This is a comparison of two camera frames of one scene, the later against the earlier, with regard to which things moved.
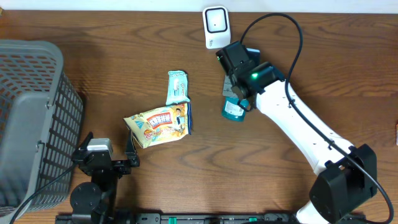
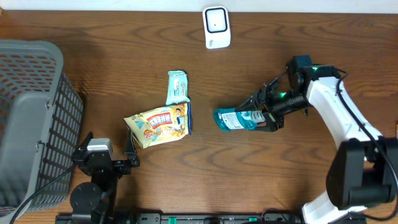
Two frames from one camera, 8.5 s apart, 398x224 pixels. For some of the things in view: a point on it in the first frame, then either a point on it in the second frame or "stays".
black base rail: (107, 217) stays
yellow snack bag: (157, 126) stays
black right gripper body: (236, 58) -> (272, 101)
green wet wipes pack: (177, 87) stays
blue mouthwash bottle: (254, 55) -> (230, 119)
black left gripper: (123, 168) stays
